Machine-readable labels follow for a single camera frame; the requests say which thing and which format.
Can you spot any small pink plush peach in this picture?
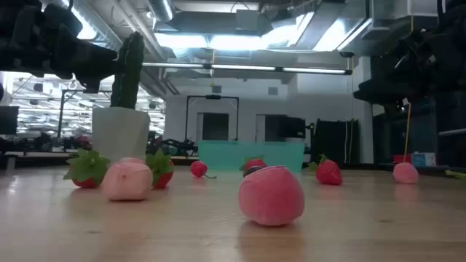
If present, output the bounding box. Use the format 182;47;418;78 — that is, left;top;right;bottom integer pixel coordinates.
392;162;420;184

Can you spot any red toy cherry with stem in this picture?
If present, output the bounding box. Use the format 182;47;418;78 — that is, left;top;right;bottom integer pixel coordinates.
190;160;218;180

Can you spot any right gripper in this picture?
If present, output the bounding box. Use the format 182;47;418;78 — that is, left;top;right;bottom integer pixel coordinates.
352;28;449;110

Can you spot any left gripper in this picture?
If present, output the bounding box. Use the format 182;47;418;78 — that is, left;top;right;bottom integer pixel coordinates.
42;4;119;94

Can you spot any small-leaf red toy strawberry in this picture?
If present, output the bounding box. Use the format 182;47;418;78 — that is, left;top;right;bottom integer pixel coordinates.
239;155;269;178
307;154;344;186

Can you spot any black stand frame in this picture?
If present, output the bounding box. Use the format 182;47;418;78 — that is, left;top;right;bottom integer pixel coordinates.
57;89;112;139

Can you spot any long ceiling light bar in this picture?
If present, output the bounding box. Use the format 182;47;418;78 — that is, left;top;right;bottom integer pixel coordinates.
141;62;353;76

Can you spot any large deep pink plush peach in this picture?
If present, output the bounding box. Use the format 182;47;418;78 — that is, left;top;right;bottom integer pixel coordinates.
238;165;306;226

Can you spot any light pink plush peach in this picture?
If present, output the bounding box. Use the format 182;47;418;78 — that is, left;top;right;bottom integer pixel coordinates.
101;157;154;202

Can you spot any large-leaf red toy strawberry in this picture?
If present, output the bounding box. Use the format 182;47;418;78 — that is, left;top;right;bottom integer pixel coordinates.
145;148;175;189
63;148;111;189

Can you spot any black panel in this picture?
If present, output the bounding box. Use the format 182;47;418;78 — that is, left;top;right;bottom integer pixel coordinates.
313;119;360;164

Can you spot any black monitor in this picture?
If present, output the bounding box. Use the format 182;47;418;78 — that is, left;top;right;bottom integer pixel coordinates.
0;106;20;135

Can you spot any blue box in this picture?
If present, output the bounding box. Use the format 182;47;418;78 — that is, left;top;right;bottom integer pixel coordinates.
411;151;436;167

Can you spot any silver spiral air duct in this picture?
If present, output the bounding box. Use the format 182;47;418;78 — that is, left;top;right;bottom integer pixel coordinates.
147;0;175;23

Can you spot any teal translucent tupperware container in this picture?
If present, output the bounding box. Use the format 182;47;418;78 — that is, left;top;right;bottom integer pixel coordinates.
197;140;306;172

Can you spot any green cactus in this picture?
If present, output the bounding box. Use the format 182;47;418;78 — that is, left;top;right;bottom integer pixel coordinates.
110;31;146;110

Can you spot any white faceted plant pot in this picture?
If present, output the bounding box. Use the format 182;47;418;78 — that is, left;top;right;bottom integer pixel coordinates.
90;106;151;164

